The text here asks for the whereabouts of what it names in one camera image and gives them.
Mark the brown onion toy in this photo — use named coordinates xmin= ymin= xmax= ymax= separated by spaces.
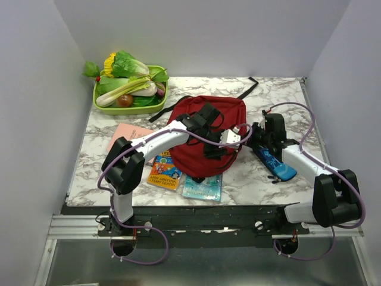
xmin=116 ymin=94 xmax=134 ymax=108

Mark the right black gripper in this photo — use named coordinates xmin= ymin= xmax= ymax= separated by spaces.
xmin=239 ymin=122 xmax=272 ymax=150

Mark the yellow flower toy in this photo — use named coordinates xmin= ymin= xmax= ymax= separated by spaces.
xmin=104 ymin=52 xmax=116 ymax=78

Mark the orange treehouse book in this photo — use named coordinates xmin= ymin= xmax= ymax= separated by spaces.
xmin=147 ymin=151 xmax=182 ymax=191

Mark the celery stalk toy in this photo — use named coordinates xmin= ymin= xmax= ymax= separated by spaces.
xmin=96 ymin=78 xmax=150 ymax=107

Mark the red backpack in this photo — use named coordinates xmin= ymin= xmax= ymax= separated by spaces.
xmin=149 ymin=77 xmax=258 ymax=183

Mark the green plastic tray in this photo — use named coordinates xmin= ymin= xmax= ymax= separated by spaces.
xmin=93 ymin=66 xmax=169 ymax=116

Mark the aluminium rail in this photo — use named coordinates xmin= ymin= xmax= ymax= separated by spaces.
xmin=46 ymin=212 xmax=364 ymax=241

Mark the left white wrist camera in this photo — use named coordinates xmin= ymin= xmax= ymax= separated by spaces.
xmin=220 ymin=129 xmax=241 ymax=149

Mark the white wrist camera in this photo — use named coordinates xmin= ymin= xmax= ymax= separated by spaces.
xmin=220 ymin=129 xmax=241 ymax=149
xmin=258 ymin=110 xmax=267 ymax=129

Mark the bok choy toy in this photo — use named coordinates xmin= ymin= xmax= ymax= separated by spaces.
xmin=96 ymin=76 xmax=129 ymax=95

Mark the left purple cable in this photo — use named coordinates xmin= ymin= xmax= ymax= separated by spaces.
xmin=98 ymin=123 xmax=254 ymax=265

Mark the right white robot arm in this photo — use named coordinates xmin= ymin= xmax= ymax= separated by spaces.
xmin=248 ymin=113 xmax=365 ymax=234

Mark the blue dinosaur pencil case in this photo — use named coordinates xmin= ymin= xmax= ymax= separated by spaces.
xmin=253 ymin=148 xmax=297 ymax=184

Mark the white radish toy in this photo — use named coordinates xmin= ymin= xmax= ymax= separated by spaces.
xmin=131 ymin=81 xmax=157 ymax=97

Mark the teal blue book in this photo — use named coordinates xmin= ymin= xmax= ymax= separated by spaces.
xmin=182 ymin=174 xmax=223 ymax=202

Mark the black mounting base plate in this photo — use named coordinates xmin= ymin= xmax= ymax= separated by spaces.
xmin=61 ymin=205 xmax=309 ymax=254

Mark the green lettuce toy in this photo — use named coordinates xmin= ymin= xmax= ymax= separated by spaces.
xmin=111 ymin=51 xmax=149 ymax=77

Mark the pink book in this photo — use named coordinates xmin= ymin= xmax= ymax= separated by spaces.
xmin=107 ymin=123 xmax=153 ymax=151

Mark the green leafy sprig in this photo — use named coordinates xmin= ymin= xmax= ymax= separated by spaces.
xmin=82 ymin=61 xmax=101 ymax=79

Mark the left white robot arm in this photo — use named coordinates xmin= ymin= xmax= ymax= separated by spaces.
xmin=98 ymin=103 xmax=243 ymax=235

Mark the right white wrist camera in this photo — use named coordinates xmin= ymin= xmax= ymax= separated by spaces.
xmin=258 ymin=110 xmax=267 ymax=129

